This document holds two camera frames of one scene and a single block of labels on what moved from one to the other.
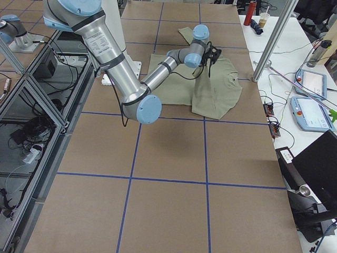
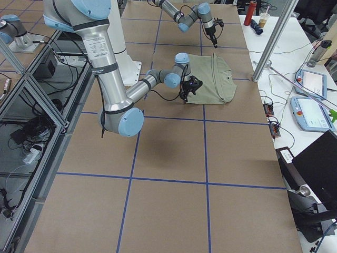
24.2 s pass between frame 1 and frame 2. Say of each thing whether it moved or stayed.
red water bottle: stayed
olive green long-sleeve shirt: moved
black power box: stayed
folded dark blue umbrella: stayed
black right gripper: moved
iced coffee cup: stayed
